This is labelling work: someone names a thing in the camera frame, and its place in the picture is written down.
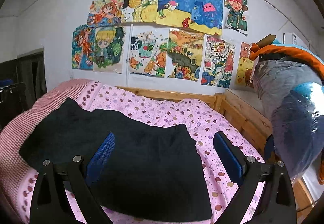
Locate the black garment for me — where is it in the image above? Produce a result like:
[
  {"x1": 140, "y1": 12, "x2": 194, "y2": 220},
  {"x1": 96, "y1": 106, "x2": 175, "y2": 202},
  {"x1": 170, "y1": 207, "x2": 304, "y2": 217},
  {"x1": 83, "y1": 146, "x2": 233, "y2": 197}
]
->
[{"x1": 19, "y1": 98, "x2": 212, "y2": 222}]

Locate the plastic bagged clothes pile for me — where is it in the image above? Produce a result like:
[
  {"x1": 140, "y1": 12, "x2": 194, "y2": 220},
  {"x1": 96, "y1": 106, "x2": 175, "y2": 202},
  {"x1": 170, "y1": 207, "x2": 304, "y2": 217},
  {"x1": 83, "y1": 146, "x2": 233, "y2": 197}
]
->
[{"x1": 252, "y1": 59, "x2": 323, "y2": 179}]

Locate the pink apple print bedsheet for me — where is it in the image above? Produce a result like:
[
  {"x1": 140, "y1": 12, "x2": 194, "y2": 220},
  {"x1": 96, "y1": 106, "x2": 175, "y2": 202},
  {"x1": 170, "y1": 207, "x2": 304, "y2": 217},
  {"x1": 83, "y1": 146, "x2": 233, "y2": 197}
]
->
[{"x1": 16, "y1": 81, "x2": 266, "y2": 224}]

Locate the yellow bear drawing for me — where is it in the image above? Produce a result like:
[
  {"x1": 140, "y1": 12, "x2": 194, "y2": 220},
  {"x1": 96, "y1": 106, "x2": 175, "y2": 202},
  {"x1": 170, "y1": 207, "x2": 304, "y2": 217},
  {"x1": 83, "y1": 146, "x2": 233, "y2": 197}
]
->
[{"x1": 235, "y1": 42, "x2": 254, "y2": 88}]

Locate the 2024 dragon drawing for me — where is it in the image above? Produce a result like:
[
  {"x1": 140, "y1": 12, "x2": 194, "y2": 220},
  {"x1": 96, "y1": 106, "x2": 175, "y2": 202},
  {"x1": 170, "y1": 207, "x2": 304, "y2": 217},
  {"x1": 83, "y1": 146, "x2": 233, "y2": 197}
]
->
[{"x1": 201, "y1": 36, "x2": 236, "y2": 88}]

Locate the orange cloth on pile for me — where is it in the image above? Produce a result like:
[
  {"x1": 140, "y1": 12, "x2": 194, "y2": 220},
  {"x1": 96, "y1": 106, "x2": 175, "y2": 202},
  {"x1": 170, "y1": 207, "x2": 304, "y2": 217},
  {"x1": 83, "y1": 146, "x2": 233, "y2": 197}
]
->
[{"x1": 249, "y1": 43, "x2": 324, "y2": 80}]

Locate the black cabinet at left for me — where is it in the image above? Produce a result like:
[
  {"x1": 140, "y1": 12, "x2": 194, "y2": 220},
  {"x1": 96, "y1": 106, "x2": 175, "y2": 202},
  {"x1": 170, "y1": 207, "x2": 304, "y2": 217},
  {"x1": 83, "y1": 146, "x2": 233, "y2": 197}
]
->
[{"x1": 1, "y1": 48, "x2": 47, "y2": 129}]

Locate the landscape fields drawing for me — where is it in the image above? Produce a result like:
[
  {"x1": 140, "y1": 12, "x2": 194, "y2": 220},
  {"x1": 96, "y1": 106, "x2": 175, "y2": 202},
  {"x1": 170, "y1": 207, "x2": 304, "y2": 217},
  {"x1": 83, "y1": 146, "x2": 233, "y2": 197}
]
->
[{"x1": 167, "y1": 28, "x2": 204, "y2": 82}]

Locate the blond child drawing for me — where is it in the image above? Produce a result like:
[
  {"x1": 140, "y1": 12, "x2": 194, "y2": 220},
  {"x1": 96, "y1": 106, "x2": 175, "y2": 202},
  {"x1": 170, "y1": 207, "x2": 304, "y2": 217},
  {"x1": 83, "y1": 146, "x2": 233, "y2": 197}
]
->
[{"x1": 93, "y1": 26, "x2": 125, "y2": 74}]

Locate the orange slices drink drawing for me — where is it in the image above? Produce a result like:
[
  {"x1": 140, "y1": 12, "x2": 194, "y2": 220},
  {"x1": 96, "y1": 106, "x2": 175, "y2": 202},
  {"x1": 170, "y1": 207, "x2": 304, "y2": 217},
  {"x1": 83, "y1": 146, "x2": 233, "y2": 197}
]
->
[{"x1": 129, "y1": 25, "x2": 169, "y2": 78}]

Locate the orange haired mermaid drawing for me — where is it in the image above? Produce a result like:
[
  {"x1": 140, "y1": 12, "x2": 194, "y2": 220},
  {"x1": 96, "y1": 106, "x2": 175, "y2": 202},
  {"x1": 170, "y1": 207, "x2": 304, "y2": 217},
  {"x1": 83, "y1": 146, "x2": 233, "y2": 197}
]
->
[{"x1": 71, "y1": 25, "x2": 95, "y2": 71}]

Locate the pink jellyfish drawing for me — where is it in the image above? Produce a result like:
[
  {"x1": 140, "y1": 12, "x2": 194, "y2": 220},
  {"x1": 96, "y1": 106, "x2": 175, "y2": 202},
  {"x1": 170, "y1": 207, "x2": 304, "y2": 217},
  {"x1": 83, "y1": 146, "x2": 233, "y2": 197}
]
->
[{"x1": 190, "y1": 0, "x2": 223, "y2": 36}]

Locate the swimming girl drawing upper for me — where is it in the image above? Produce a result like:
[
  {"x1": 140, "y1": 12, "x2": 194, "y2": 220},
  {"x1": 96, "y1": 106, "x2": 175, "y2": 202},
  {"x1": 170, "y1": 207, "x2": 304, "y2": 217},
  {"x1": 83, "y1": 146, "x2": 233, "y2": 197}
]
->
[{"x1": 87, "y1": 0, "x2": 124, "y2": 27}]

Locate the red haired child drawing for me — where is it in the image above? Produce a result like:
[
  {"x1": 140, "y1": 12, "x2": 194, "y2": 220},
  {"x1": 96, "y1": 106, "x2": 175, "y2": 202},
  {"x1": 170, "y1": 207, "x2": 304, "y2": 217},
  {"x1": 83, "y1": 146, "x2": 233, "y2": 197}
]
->
[{"x1": 224, "y1": 0, "x2": 248, "y2": 36}]

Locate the sun and yellow drawing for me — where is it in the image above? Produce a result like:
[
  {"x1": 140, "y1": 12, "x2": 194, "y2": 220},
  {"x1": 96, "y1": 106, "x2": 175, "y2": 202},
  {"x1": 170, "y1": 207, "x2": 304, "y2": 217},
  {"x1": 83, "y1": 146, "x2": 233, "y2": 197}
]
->
[{"x1": 121, "y1": 0, "x2": 158, "y2": 23}]

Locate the fish underwater drawing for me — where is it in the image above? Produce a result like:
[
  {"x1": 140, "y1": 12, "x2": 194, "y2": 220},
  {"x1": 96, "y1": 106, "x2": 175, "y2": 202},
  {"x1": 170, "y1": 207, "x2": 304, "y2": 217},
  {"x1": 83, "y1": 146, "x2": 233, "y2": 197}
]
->
[{"x1": 155, "y1": 0, "x2": 193, "y2": 28}]

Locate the wooden bed frame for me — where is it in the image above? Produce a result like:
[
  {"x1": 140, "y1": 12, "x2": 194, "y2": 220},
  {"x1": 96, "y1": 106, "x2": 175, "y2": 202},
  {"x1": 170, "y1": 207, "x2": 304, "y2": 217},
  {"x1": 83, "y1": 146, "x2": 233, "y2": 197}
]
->
[{"x1": 116, "y1": 86, "x2": 315, "y2": 219}]

